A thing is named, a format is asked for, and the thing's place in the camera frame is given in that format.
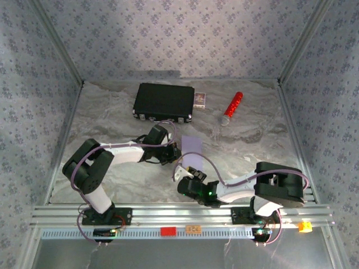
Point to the grey metal sheet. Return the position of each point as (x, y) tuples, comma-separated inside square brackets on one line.
[(168, 255)]

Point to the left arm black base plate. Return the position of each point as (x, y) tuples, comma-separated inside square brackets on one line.
[(123, 217)]

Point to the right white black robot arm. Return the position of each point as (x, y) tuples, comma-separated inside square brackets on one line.
[(280, 187)]

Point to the aluminium mounting rail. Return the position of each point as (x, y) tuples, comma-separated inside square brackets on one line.
[(182, 214)]

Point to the black hard case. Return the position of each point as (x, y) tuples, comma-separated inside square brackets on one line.
[(162, 102)]

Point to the aluminium frame bar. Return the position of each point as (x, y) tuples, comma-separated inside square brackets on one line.
[(293, 126), (64, 140), (304, 42), (59, 42), (31, 246), (333, 246)]

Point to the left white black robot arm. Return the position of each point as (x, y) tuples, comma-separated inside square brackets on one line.
[(89, 168)]

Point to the red glitter microphone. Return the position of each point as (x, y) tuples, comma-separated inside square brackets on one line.
[(233, 105)]

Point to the orange label tag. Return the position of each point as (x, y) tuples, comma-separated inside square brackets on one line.
[(193, 229)]

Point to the red plastic block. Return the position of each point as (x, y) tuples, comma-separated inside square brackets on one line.
[(168, 231)]

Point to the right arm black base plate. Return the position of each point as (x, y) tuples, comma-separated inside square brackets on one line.
[(238, 215)]

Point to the yellow orange connector block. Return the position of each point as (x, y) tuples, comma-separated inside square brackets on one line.
[(304, 227)]

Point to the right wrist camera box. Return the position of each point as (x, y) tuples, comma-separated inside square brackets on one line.
[(179, 173)]

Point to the small printed card box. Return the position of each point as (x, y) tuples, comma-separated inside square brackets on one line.
[(200, 99)]

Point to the lilac paper sheet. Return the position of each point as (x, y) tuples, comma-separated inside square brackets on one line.
[(192, 145)]

